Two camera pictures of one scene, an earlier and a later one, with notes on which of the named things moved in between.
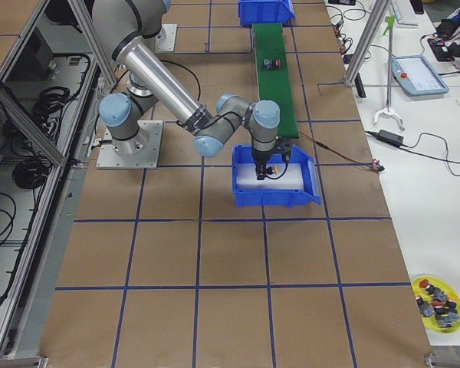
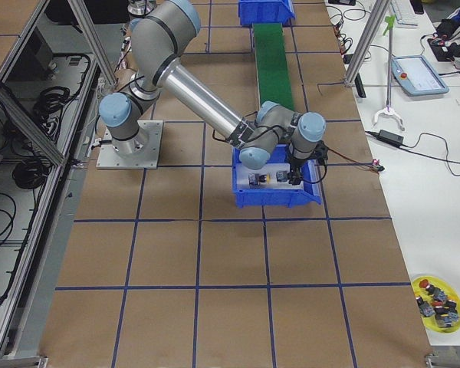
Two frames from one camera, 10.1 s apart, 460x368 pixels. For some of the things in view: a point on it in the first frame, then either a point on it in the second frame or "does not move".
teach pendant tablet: x=415 y=76 does not move
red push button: x=271 y=64 -> x=281 y=176
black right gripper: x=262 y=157 -> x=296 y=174
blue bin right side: x=309 y=195 does not move
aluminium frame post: x=366 y=41 does not move
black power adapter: x=391 y=137 does not move
